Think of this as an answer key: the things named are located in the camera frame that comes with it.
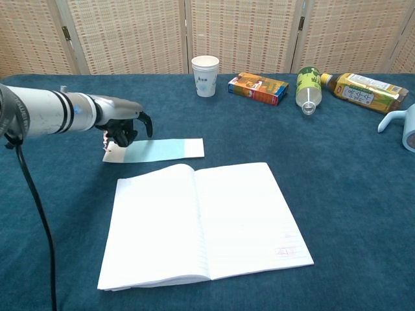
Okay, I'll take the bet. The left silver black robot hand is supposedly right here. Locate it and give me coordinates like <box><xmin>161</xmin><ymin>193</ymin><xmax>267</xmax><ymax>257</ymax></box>
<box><xmin>93</xmin><ymin>93</ymin><xmax>153</xmax><ymax>148</ymax></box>

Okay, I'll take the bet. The light blue tasselled bookmark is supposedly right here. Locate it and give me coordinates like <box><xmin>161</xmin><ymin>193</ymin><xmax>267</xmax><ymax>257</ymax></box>
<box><xmin>102</xmin><ymin>131</ymin><xmax>206</xmax><ymax>163</ymax></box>

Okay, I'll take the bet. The white lined notebook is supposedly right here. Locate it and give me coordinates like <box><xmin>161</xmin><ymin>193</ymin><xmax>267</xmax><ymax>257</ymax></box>
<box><xmin>97</xmin><ymin>162</ymin><xmax>315</xmax><ymax>292</ymax></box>

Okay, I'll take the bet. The woven bamboo folding screen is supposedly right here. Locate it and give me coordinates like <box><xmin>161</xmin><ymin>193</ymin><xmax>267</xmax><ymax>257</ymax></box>
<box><xmin>0</xmin><ymin>0</ymin><xmax>415</xmax><ymax>77</ymax></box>

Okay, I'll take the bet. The white paper cup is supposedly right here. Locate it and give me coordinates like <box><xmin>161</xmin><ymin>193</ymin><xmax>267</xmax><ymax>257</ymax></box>
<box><xmin>191</xmin><ymin>55</ymin><xmax>220</xmax><ymax>98</ymax></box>

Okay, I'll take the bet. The orange cardboard snack box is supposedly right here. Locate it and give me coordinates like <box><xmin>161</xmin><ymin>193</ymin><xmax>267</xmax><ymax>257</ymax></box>
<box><xmin>227</xmin><ymin>71</ymin><xmax>290</xmax><ymax>107</ymax></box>

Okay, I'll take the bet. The clear green-label plastic bottle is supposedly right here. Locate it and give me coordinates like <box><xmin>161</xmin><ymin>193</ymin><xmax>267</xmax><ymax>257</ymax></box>
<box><xmin>295</xmin><ymin>65</ymin><xmax>324</xmax><ymax>117</ymax></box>

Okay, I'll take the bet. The dark blue table cloth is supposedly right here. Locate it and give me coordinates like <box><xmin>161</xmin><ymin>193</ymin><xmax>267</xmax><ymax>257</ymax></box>
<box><xmin>0</xmin><ymin>73</ymin><xmax>415</xmax><ymax>311</ymax></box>

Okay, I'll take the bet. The yellow-label tea bottle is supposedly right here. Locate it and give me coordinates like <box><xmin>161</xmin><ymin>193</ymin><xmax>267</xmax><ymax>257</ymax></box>
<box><xmin>320</xmin><ymin>72</ymin><xmax>410</xmax><ymax>115</ymax></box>

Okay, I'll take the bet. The light blue plastic mug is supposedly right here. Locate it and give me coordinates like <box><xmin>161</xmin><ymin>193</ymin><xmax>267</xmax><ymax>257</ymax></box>
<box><xmin>377</xmin><ymin>103</ymin><xmax>415</xmax><ymax>152</ymax></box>

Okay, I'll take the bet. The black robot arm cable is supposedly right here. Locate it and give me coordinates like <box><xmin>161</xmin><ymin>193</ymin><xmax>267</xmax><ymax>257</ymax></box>
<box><xmin>5</xmin><ymin>132</ymin><xmax>58</xmax><ymax>311</ymax></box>

